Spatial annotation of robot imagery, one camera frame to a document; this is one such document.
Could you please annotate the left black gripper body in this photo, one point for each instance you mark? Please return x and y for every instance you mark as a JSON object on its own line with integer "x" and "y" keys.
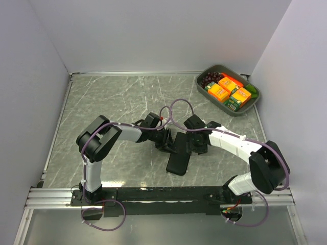
{"x": 160, "y": 138}

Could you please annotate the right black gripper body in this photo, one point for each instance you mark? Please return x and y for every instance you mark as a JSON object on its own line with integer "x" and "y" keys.
{"x": 194, "y": 144}

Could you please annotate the black zippered tool case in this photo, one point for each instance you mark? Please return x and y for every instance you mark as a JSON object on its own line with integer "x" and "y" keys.
{"x": 178, "y": 162}

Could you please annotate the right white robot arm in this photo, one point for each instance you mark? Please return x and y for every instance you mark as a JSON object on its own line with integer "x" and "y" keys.
{"x": 268, "y": 168}

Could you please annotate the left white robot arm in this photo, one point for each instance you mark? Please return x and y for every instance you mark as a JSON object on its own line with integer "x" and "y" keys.
{"x": 96, "y": 141}

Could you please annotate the orange juice carton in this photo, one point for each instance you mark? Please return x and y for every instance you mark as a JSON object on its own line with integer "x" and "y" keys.
{"x": 219, "y": 93}
{"x": 229, "y": 85}
{"x": 238, "y": 99}

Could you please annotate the dark red grapes bunch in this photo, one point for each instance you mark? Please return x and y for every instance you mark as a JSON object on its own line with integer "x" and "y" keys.
{"x": 211, "y": 77}

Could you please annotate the orange carrot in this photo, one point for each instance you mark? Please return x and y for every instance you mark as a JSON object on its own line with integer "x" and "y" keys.
{"x": 233, "y": 79}

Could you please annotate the green leaf vegetable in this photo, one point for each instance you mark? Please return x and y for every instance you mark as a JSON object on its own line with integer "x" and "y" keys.
{"x": 254, "y": 92}

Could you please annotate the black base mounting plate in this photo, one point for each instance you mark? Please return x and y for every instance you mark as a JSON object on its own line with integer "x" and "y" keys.
{"x": 206, "y": 200}

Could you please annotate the grey plastic tray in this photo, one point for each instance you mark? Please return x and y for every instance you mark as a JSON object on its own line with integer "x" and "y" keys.
{"x": 223, "y": 69}

